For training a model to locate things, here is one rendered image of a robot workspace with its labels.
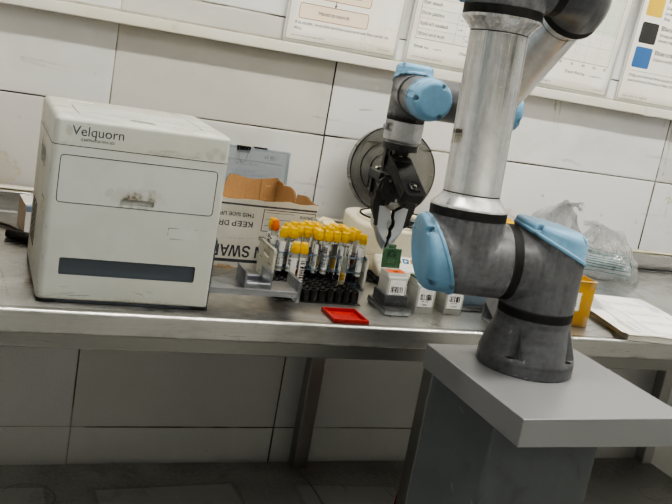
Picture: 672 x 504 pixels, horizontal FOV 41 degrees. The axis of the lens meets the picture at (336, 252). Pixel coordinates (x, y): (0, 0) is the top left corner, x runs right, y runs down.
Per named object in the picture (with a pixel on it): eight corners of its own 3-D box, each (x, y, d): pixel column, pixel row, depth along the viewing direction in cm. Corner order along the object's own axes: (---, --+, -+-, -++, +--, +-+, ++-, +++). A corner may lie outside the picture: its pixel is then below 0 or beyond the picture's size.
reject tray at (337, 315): (333, 323, 161) (334, 318, 161) (320, 310, 167) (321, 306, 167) (368, 324, 164) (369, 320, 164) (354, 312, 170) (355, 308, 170)
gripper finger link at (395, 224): (388, 244, 186) (397, 200, 184) (399, 252, 181) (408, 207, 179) (374, 243, 185) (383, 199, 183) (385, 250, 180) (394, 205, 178)
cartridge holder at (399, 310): (384, 315, 171) (387, 297, 171) (366, 300, 180) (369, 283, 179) (409, 317, 173) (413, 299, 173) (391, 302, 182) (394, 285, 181)
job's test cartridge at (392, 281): (384, 305, 173) (390, 273, 172) (374, 297, 178) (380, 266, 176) (403, 306, 175) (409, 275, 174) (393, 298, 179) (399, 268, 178)
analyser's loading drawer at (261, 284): (186, 296, 154) (190, 267, 153) (178, 284, 160) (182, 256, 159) (299, 303, 162) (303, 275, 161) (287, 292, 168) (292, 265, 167)
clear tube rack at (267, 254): (269, 285, 178) (275, 249, 177) (255, 270, 187) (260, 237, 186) (363, 291, 186) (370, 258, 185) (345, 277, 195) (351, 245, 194)
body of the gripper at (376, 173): (397, 199, 186) (408, 141, 184) (413, 209, 178) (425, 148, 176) (362, 195, 184) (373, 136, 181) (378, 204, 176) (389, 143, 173)
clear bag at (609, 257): (566, 273, 241) (578, 223, 238) (559, 260, 258) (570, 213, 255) (642, 288, 240) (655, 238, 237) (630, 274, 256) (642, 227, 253)
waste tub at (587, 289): (532, 324, 184) (543, 277, 182) (501, 303, 197) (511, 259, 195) (587, 328, 189) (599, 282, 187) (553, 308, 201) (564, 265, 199)
